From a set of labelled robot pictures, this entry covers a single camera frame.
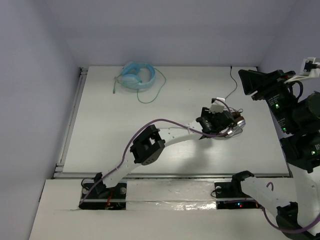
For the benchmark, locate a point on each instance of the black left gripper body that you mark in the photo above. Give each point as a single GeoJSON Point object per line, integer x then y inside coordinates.
{"type": "Point", "coordinates": [204, 122]}

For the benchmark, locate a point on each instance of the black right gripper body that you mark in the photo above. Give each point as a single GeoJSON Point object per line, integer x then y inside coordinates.
{"type": "Point", "coordinates": [278, 94]}

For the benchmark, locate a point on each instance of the brown silver headphones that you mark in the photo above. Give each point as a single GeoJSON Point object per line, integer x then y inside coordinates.
{"type": "Point", "coordinates": [231, 131]}

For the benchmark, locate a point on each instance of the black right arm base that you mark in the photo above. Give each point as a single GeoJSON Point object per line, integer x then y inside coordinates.
{"type": "Point", "coordinates": [228, 198]}

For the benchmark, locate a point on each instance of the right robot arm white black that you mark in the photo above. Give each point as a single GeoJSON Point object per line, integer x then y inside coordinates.
{"type": "Point", "coordinates": [299, 118]}

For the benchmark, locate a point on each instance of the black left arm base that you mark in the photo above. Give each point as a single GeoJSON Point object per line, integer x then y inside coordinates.
{"type": "Point", "coordinates": [112, 199]}

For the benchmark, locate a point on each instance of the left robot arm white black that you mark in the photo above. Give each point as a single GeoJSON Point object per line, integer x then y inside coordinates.
{"type": "Point", "coordinates": [146, 146]}

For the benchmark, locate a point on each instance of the blue headphones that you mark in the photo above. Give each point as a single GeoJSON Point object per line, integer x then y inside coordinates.
{"type": "Point", "coordinates": [129, 76]}

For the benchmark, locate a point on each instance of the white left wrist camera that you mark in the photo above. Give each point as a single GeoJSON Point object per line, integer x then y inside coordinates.
{"type": "Point", "coordinates": [217, 105]}

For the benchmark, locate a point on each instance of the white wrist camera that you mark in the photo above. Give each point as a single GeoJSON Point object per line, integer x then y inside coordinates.
{"type": "Point", "coordinates": [217, 105]}
{"type": "Point", "coordinates": [310, 69]}

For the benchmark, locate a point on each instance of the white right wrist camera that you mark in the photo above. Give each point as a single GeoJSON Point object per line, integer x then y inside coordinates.
{"type": "Point", "coordinates": [310, 69]}

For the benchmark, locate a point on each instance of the aluminium table frame rail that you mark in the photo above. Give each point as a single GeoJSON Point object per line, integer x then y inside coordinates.
{"type": "Point", "coordinates": [59, 166]}

